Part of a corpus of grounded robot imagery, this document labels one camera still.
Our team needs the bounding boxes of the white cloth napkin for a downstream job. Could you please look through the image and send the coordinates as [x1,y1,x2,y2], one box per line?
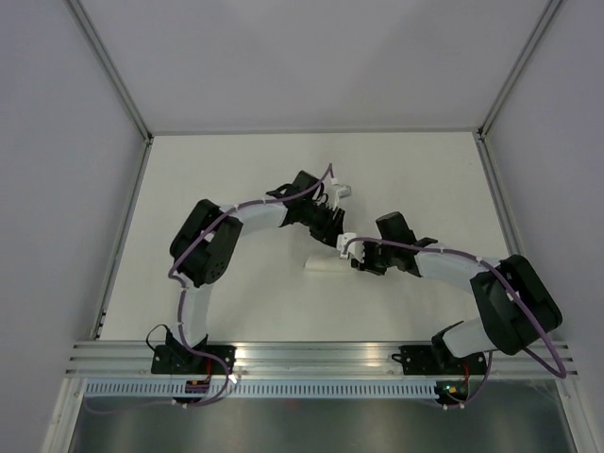
[304,254,355,274]

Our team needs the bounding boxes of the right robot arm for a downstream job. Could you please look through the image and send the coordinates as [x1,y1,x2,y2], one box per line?
[336,211,562,373]

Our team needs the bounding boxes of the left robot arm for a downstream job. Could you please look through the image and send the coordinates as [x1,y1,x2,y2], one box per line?
[168,167,351,374]

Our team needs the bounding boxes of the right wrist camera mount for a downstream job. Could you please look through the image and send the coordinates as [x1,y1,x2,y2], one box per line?
[336,232,364,262]

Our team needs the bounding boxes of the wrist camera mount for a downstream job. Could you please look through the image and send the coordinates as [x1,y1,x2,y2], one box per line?
[336,232,364,262]
[329,183,352,207]

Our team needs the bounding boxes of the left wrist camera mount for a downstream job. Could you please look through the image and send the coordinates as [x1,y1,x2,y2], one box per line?
[329,183,352,207]

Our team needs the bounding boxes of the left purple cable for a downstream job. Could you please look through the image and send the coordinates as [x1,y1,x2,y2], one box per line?
[84,162,336,415]

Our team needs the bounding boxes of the purple cable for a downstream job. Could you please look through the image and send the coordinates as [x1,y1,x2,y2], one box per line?
[84,162,336,415]
[342,237,567,411]

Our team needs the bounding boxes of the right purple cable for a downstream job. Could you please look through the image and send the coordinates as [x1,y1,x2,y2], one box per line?
[342,237,567,411]

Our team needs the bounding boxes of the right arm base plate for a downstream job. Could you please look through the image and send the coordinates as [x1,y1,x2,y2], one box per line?
[391,344,487,378]

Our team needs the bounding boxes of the back aluminium frame rail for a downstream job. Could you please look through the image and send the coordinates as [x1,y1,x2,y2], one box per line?
[151,126,481,137]

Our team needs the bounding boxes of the left side aluminium rail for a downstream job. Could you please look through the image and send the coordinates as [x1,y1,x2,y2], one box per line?
[88,136,155,341]

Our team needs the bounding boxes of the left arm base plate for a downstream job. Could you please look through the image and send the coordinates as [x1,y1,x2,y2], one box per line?
[151,342,236,376]

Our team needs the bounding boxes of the front aluminium rail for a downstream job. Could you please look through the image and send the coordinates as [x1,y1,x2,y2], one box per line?
[64,340,580,378]

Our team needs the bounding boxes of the left aluminium frame post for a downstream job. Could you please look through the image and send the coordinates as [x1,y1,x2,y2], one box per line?
[64,0,153,143]

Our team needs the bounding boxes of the aluminium frame post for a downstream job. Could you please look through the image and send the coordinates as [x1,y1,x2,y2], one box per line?
[64,0,153,143]
[477,0,565,142]

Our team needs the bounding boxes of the white slotted cable duct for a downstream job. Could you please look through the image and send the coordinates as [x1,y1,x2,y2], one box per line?
[85,379,437,399]

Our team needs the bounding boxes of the right aluminium frame post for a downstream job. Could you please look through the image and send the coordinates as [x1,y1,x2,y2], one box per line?
[477,0,565,142]

